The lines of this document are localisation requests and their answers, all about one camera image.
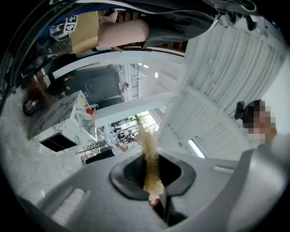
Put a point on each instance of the black metal railing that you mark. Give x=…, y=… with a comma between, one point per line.
x=134, y=81

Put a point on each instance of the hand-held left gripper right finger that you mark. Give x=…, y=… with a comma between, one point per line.
x=204, y=181

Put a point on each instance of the yellow sponge cloth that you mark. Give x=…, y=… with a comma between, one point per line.
x=150, y=158

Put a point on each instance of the brown cardboard box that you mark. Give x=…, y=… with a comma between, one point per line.
x=85, y=34

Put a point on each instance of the marble pattern sink cabinet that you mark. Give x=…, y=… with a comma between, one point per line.
x=56, y=113

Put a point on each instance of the red packet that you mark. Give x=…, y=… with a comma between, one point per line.
x=90, y=111

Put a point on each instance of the white pillar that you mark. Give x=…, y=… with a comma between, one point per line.
x=136, y=106

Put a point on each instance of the ceiling tube lamp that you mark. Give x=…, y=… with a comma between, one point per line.
x=196, y=148

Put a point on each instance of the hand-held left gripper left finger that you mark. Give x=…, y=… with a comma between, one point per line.
x=102, y=204

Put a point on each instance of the white slanted stair beam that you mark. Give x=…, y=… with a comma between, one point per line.
x=113, y=59

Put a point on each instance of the dark grey floor appliance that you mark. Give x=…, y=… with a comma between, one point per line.
x=97, y=83

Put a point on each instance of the black round floor device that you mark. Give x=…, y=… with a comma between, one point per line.
x=31, y=107

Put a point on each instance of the black head-mounted camera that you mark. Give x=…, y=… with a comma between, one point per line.
x=239, y=110

